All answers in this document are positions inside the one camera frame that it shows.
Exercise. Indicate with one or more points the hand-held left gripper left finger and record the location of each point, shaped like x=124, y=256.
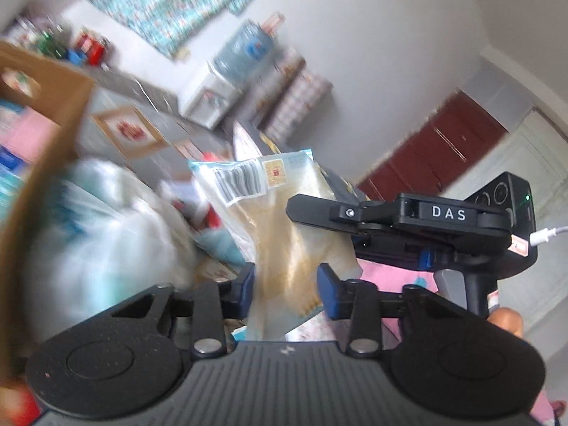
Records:
x=246, y=288

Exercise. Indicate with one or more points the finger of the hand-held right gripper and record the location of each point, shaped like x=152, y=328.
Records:
x=424, y=261
x=319, y=211

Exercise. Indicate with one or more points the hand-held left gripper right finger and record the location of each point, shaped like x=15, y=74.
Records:
x=328, y=293

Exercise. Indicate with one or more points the blue teal packet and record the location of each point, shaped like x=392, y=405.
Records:
x=222, y=248

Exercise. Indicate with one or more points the clear barcode noodle packet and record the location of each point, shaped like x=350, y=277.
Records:
x=275, y=239

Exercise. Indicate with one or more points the cardboard box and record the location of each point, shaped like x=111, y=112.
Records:
x=49, y=177

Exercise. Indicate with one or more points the person's right hand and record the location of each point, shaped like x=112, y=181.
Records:
x=508, y=321

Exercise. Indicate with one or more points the pink cloth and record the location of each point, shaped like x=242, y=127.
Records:
x=386, y=275

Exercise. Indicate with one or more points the red white packet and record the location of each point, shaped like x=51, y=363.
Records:
x=211, y=219

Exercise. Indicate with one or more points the dark red door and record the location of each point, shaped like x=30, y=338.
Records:
x=435, y=151

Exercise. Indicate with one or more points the checked rolled mat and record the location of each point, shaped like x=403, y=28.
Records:
x=301, y=106
x=279, y=80

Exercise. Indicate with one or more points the white plastic bag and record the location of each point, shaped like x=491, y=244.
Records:
x=111, y=239

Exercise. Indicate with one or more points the red white box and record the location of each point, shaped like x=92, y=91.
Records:
x=273, y=24

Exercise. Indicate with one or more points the pink packet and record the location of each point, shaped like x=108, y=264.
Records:
x=26, y=137

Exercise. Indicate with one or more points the red cans pack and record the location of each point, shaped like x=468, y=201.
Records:
x=91, y=46

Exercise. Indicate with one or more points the small blue box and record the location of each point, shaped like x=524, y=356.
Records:
x=76, y=55

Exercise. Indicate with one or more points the floral teal wall cloth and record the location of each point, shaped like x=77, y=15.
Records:
x=168, y=0

